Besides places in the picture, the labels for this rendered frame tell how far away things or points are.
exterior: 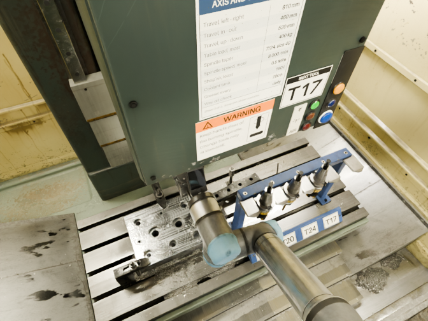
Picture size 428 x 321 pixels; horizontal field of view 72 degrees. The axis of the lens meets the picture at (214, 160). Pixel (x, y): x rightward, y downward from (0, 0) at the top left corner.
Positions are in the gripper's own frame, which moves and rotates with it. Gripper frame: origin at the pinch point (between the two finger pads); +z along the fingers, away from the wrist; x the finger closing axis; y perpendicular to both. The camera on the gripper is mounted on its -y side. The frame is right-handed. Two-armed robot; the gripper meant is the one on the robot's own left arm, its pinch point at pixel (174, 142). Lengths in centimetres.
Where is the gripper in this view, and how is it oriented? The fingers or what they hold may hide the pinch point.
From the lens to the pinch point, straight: 85.4
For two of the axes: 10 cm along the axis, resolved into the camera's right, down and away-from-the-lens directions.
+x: 9.1, -3.3, 2.6
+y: -0.4, 5.5, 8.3
